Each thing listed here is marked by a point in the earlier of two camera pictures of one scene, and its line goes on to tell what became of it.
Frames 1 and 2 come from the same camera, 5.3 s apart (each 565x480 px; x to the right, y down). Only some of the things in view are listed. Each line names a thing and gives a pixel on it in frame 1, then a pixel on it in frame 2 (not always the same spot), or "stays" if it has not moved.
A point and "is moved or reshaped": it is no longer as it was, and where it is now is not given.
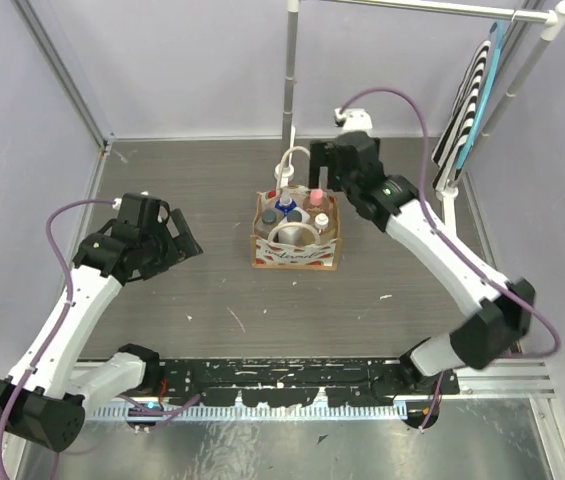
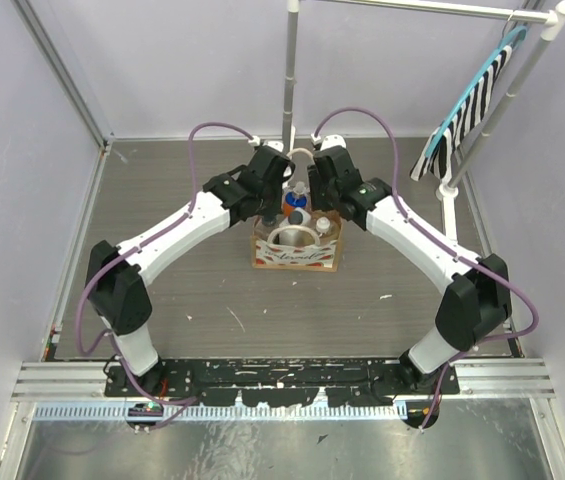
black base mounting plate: (291, 382) stays
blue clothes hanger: (498, 30) → (514, 36)
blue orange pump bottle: (286, 204) is moved or reshaped
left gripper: (171, 245) → (272, 201)
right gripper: (323, 154) → (318, 201)
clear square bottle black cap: (267, 220) stays
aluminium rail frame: (501, 377) stays
